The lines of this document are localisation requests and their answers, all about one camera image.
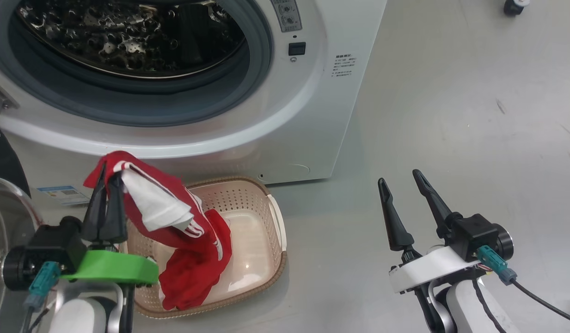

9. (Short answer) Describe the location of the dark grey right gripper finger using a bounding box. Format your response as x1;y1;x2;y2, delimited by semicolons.
378;178;415;253
412;169;452;234

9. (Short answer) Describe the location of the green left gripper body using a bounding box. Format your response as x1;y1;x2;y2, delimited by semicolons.
61;250;159;285

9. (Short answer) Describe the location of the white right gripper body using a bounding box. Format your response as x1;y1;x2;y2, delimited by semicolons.
389;247;486;294

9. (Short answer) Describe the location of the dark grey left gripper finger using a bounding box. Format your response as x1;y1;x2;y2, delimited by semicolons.
102;172;128;244
81;162;109;242

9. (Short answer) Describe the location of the red and white garment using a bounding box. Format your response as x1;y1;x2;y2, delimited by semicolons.
84;151;233;311

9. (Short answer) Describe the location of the washing machine door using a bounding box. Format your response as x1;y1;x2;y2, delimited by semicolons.
0;120;46;333

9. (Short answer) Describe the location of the cream perforated laundry basket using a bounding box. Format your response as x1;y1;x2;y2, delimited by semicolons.
123;176;288;319

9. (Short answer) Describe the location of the white front-load washing machine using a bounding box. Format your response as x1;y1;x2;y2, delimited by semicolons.
0;0;388;206

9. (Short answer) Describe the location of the metal door hinge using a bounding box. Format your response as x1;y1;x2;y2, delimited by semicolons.
0;90;19;114

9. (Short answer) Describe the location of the steel washer drum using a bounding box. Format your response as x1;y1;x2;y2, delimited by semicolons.
14;0;246;79

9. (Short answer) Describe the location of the blue energy label sticker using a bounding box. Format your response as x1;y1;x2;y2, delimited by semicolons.
37;185;91;206

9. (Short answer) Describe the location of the metal leg with black caster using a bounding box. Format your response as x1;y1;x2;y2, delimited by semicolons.
503;0;530;17

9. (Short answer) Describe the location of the black cable with teal connector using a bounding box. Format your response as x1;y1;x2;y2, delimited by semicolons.
477;245;570;324
24;261;61;333

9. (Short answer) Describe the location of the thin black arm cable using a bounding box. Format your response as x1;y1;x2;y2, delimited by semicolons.
472;277;507;333

